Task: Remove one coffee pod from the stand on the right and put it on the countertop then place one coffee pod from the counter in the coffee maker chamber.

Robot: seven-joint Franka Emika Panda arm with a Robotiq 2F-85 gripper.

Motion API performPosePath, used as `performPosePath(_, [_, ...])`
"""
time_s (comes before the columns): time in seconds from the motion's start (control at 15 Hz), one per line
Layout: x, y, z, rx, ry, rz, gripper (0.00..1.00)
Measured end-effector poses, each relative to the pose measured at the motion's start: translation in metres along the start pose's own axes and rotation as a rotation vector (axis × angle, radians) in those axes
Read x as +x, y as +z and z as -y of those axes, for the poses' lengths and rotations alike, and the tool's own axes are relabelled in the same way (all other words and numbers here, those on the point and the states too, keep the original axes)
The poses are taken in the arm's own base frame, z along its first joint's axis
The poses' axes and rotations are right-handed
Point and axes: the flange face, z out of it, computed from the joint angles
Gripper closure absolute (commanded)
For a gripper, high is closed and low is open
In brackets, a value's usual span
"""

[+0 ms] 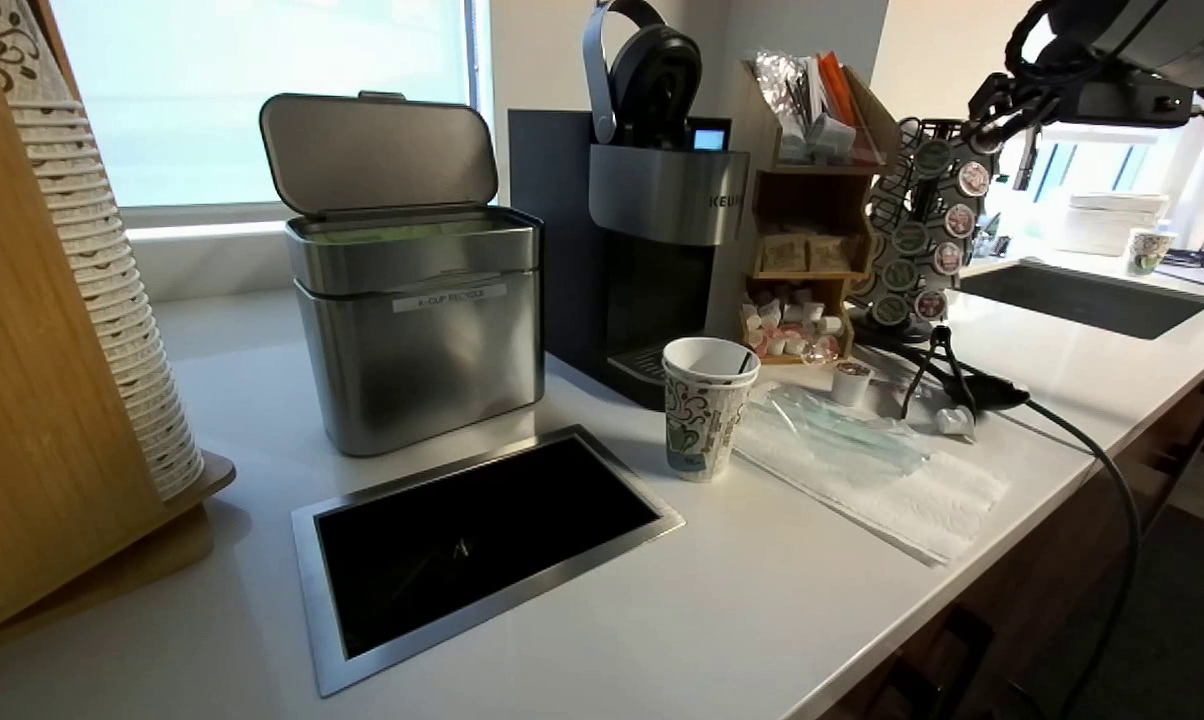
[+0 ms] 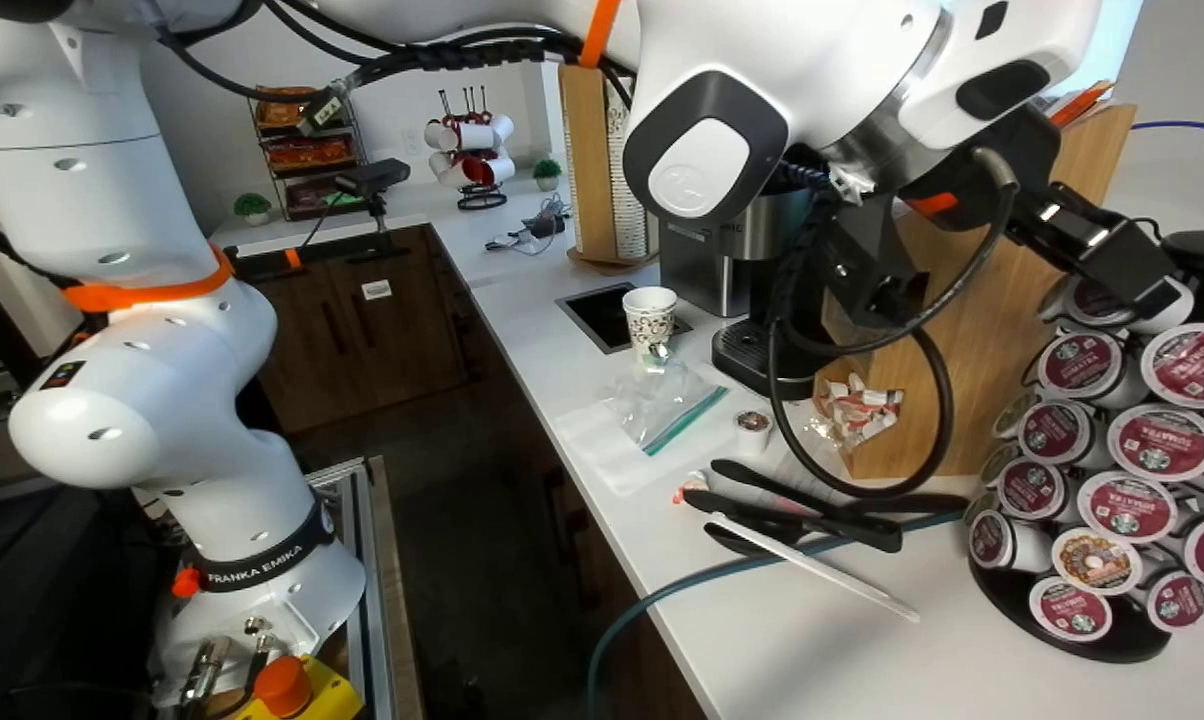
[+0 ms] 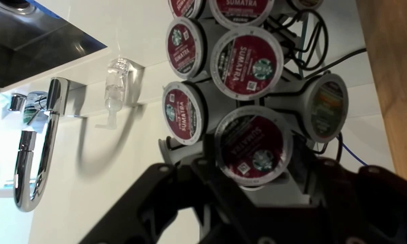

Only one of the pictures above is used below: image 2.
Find patterned paper cup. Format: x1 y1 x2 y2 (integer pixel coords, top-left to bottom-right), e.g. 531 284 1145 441
618 284 683 377

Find bright window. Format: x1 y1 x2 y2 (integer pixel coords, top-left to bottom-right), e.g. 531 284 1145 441
1075 0 1147 85

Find green lit base frame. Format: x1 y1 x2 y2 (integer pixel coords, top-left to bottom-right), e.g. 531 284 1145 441
294 452 425 720

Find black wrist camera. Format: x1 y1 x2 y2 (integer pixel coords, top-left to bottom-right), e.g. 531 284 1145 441
820 198 934 332

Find black flat rod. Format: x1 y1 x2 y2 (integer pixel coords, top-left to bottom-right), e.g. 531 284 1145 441
680 484 833 544

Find teal strip zip bag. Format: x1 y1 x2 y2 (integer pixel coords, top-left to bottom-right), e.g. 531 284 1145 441
615 369 735 462

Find orange packet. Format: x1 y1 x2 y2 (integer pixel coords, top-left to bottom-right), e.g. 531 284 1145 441
1052 80 1116 133

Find black tongs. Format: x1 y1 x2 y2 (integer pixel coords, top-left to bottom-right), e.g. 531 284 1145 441
707 458 972 556

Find blue cable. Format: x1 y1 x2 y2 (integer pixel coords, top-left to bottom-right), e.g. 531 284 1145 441
1132 115 1204 145

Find clear plastic sheet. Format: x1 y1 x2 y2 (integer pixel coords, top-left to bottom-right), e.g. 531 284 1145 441
553 393 710 500

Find wire snack rack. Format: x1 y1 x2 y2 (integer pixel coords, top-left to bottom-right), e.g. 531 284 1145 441
242 85 362 226

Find stack of paper cups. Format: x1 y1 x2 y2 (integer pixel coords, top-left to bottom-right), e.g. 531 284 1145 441
604 104 652 265

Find wooden condiment organizer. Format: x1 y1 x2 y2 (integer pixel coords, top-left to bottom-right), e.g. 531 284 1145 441
813 96 1141 484

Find brown lid coffee pod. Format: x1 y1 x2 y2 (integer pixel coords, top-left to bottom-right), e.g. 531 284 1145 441
1046 523 1147 600

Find black wire pod carousel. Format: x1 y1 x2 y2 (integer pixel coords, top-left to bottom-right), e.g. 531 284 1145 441
960 230 1204 669

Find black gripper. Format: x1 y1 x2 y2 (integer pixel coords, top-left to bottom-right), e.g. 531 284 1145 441
1008 179 1200 332

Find yellow emergency stop box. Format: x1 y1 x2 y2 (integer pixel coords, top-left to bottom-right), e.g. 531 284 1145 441
230 658 362 720

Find black handheld device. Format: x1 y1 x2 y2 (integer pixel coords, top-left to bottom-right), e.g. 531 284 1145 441
334 158 416 226

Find black coffee maker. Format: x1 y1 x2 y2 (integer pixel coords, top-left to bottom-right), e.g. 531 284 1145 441
707 183 843 400

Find dark wooden cabinet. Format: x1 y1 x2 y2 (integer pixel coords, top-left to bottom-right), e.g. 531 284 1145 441
230 219 491 437

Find mug rack with mugs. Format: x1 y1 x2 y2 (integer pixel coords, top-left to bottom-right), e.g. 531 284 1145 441
420 85 521 217

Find black and white rod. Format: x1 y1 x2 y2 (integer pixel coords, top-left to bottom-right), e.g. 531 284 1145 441
701 515 923 630

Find wooden counter cabinet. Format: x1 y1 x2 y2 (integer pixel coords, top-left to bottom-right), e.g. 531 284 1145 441
472 304 710 720

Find dark power cable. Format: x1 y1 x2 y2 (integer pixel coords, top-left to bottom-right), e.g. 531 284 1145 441
579 531 843 720

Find pile of creamer cups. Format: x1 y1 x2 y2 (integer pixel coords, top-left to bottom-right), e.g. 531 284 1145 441
813 372 911 452

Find steel rimmed counter chute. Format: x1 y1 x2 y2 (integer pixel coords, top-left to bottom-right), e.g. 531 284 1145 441
557 275 694 358

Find red white small packet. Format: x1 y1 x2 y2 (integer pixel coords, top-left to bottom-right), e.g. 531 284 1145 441
672 467 715 514

